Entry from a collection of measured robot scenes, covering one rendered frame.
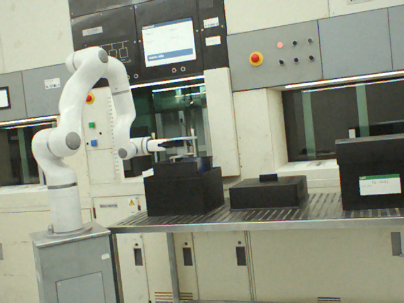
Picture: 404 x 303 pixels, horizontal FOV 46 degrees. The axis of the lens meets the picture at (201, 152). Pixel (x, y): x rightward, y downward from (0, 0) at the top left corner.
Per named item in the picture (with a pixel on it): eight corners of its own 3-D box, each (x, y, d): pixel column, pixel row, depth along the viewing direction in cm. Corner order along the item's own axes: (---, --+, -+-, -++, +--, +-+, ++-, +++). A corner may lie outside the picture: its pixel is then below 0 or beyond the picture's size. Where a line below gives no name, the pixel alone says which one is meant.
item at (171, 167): (177, 202, 230) (172, 137, 228) (216, 201, 223) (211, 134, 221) (154, 213, 208) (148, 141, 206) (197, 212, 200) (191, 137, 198)
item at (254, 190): (228, 211, 199) (225, 180, 198) (247, 199, 226) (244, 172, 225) (299, 209, 188) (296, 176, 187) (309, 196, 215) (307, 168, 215)
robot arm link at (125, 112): (116, 93, 206) (132, 160, 211) (134, 88, 220) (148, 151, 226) (99, 96, 209) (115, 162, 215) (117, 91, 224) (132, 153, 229)
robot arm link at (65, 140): (57, 162, 195) (81, 161, 185) (32, 150, 186) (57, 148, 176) (93, 60, 213) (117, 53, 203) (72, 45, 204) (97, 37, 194)
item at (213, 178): (172, 204, 233) (168, 170, 233) (225, 202, 223) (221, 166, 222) (146, 216, 208) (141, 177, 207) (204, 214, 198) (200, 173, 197)
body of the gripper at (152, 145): (155, 153, 225) (177, 151, 220) (144, 154, 215) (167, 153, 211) (153, 137, 224) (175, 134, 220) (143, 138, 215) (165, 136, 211)
